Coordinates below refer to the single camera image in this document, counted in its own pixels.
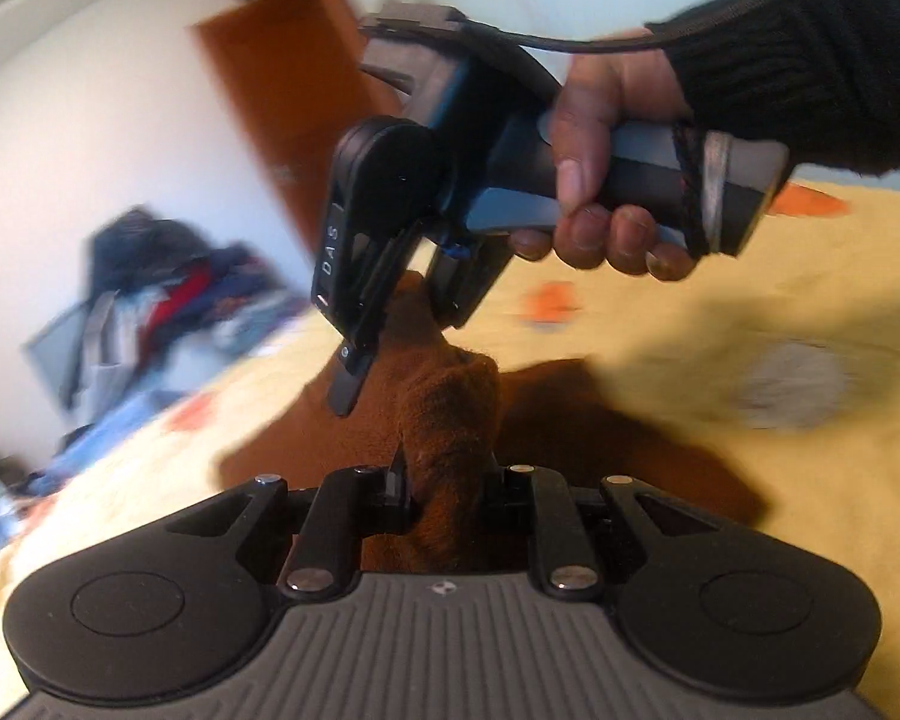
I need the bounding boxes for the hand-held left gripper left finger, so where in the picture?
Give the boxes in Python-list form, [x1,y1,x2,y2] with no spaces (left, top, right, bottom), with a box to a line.
[166,448,421,602]

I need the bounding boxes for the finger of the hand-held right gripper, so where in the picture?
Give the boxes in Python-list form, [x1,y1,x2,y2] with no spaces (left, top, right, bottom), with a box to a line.
[426,234,512,331]
[328,229,410,418]

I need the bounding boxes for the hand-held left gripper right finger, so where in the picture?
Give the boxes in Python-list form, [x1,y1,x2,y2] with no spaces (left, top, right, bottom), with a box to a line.
[483,463,725,604]

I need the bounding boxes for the brown fleece garment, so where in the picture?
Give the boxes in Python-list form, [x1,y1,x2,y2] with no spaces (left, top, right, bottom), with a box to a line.
[221,270,767,580]

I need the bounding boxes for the pile of mixed clothes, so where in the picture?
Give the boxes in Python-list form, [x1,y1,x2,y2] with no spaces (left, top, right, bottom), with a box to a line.
[21,206,312,425]

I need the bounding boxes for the person's right hand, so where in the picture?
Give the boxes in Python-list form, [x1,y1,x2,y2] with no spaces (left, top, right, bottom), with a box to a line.
[507,28,700,283]

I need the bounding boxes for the wooden door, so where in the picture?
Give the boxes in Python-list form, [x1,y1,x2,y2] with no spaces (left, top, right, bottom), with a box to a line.
[190,0,421,260]

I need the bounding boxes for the blue quilted blanket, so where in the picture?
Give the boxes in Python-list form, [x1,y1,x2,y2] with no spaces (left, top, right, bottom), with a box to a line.
[15,382,211,496]

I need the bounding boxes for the yellow carrot print blanket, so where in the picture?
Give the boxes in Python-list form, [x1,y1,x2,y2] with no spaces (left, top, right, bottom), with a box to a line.
[0,180,900,720]

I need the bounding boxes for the black cable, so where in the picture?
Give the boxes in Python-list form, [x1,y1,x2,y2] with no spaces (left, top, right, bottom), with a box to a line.
[461,22,657,55]

